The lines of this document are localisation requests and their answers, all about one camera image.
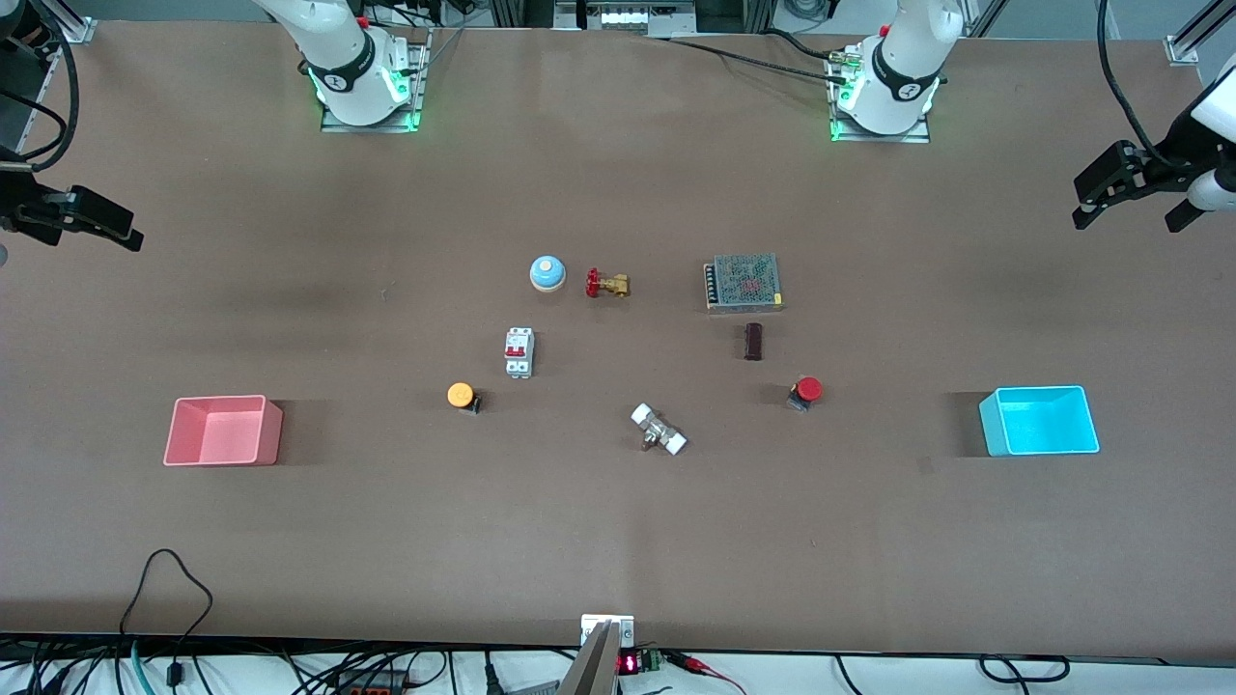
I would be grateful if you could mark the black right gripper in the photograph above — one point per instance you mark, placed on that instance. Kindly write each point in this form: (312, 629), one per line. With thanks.
(17, 205)

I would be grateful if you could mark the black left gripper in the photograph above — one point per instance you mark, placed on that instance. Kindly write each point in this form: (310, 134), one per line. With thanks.
(1165, 154)

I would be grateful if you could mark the yellow push button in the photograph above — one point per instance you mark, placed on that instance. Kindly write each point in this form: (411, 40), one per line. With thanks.
(460, 394)

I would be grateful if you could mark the red push button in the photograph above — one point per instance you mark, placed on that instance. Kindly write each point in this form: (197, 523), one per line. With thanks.
(809, 388)

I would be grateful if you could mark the pink plastic bin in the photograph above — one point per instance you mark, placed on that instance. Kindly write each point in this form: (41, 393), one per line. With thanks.
(222, 430)

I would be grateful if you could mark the cyan plastic bin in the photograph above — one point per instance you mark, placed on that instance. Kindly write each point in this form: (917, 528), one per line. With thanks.
(1038, 425)

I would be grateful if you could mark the metal mesh power supply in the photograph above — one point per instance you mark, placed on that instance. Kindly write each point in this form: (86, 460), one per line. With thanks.
(745, 282)

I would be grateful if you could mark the dark brown cylinder capacitor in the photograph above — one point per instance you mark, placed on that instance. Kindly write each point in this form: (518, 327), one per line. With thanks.
(754, 343)

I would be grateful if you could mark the white circuit breaker red switches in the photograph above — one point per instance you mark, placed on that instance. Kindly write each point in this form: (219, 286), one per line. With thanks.
(519, 352)

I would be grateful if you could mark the blue white round bell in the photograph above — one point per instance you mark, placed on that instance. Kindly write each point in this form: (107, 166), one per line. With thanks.
(547, 273)

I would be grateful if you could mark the orange black box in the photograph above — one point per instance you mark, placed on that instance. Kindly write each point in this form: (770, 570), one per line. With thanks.
(372, 685)

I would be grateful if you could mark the metal fitting white ends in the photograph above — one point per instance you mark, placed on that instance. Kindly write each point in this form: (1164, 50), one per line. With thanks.
(659, 430)

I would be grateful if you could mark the white power strip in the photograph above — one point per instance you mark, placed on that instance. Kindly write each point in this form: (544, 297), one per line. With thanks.
(628, 17)

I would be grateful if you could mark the grey aluminium bar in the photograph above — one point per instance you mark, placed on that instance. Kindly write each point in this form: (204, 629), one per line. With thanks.
(591, 666)

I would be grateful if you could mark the red digit display module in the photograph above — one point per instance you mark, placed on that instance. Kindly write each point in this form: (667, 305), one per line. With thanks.
(630, 663)

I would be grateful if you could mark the aluminium corner bracket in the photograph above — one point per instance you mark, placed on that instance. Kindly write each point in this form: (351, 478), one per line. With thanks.
(1180, 50)

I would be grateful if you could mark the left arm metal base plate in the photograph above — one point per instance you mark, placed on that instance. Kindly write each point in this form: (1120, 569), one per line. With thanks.
(888, 138)

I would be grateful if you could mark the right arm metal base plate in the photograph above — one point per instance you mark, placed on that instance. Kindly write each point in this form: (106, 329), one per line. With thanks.
(421, 77)

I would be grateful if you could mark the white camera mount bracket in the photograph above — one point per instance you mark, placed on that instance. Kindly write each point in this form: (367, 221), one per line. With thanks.
(623, 625)

